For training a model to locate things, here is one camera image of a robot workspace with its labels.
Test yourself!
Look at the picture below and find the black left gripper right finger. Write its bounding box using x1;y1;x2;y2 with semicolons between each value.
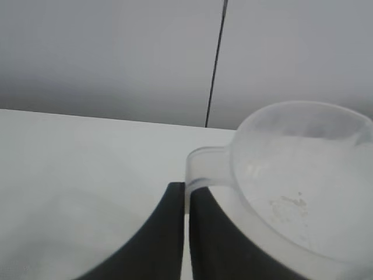
188;186;292;280

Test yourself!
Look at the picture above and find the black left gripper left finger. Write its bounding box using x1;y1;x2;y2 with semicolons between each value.
69;181;187;280

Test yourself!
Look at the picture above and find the clear plastic measuring cup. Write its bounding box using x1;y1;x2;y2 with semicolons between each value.
185;100;373;280

